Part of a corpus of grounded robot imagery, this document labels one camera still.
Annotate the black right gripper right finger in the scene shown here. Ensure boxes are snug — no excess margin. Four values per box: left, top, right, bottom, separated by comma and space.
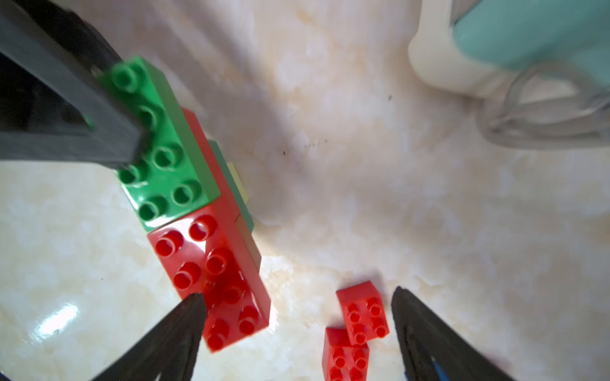
391, 287, 512, 381

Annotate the lime green small lego brick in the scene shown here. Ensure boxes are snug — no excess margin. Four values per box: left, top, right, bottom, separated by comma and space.
227, 162, 249, 204

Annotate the small red lego brick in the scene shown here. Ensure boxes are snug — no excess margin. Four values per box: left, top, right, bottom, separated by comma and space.
322, 327, 370, 381
336, 281, 390, 345

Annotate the mint and cream toaster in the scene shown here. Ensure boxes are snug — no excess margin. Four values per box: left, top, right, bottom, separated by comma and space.
408, 1, 609, 98

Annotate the green long lego brick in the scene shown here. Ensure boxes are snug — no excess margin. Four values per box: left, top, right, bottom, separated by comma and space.
98, 57, 221, 233

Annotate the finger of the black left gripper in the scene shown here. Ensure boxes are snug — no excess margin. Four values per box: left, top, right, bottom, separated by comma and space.
1, 1, 146, 169

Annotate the dark green lego brick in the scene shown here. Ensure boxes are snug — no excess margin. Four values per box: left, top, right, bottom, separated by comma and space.
208, 139, 254, 233

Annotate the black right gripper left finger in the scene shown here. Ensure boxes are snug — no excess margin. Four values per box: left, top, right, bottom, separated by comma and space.
95, 293, 207, 380

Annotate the red long lego brick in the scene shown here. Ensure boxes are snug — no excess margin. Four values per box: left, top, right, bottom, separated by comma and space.
148, 198, 271, 352
182, 108, 261, 271

